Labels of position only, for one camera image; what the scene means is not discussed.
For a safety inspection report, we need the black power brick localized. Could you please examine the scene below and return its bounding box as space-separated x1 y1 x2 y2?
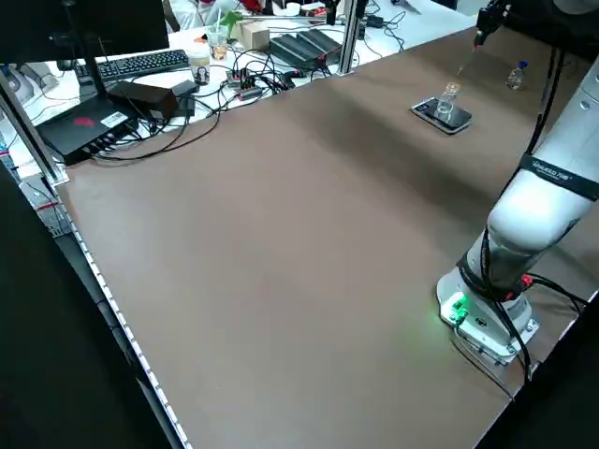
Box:
107 80 180 124

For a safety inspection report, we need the silver electronic balance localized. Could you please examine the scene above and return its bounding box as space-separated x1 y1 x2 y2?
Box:
410 96 474 137

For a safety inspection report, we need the black monitor with stand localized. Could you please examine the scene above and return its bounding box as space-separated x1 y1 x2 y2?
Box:
0 0 170 102

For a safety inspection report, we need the white desk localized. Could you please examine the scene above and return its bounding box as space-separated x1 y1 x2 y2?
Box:
0 0 486 188

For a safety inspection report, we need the red bulb glass dropper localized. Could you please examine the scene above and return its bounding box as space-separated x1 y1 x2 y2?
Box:
455 29 484 77

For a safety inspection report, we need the clear dropper bottle blue cap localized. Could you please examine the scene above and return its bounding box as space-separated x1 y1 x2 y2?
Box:
504 60 531 92

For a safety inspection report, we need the clear glass bottle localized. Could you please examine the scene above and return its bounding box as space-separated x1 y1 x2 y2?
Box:
436 80 462 119

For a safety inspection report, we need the usb hub with plugs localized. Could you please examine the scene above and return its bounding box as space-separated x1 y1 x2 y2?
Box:
226 67 265 101

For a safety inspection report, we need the black mini computer red logo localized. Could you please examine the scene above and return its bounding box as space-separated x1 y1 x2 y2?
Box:
36 95 140 167

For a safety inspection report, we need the printed paper cup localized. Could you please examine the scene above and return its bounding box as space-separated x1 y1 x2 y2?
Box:
186 45 212 87

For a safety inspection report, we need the aluminium camera post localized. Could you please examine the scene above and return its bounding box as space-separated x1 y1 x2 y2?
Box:
337 0 367 77

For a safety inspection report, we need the black arm base cable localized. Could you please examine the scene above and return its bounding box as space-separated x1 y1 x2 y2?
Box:
523 274 589 320

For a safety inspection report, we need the small black adapter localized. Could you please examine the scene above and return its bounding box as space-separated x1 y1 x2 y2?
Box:
173 94 198 119

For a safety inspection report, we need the aluminium frame post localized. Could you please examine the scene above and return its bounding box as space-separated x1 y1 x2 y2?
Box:
0 69 69 186

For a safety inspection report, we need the cardboard box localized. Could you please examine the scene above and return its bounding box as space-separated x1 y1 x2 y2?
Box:
237 20 272 51

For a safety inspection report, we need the black keyboard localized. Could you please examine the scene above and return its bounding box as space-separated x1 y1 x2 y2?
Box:
74 48 191 81

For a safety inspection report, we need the clear plastic cup with straw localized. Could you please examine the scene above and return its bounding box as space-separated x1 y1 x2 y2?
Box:
205 8 232 62

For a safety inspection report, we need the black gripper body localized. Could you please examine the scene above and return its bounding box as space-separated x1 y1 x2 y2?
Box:
476 0 506 30

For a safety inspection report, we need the black ridged tray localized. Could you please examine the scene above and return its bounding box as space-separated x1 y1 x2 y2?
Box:
270 27 344 64

